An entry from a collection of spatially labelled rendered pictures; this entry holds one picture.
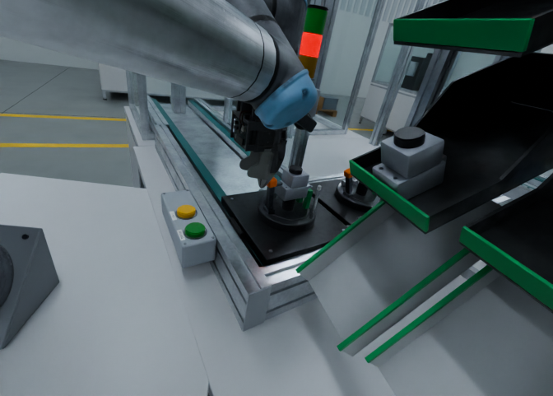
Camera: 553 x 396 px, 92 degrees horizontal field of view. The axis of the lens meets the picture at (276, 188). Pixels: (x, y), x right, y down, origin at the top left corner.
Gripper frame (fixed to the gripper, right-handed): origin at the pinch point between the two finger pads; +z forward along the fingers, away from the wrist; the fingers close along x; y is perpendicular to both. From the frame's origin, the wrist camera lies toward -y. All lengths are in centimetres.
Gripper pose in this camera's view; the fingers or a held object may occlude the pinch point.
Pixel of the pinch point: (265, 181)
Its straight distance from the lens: 56.5
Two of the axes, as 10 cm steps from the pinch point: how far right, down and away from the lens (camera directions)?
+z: -1.6, 8.7, 4.7
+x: 5.0, 4.8, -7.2
